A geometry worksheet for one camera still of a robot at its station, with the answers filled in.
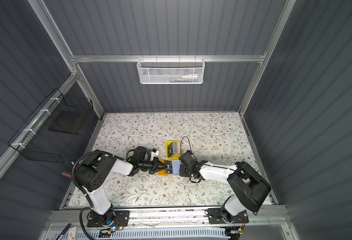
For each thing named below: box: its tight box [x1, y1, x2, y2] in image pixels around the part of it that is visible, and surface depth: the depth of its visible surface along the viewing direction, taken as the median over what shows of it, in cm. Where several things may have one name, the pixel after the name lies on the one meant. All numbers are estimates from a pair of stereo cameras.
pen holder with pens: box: [61, 171, 73, 178], surface depth 75 cm
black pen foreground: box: [55, 223, 71, 240], surface depth 72 cm
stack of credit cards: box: [170, 142, 181, 158], surface depth 96 cm
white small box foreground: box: [68, 226, 78, 240], surface depth 71 cm
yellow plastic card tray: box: [166, 140, 173, 160], surface depth 98 cm
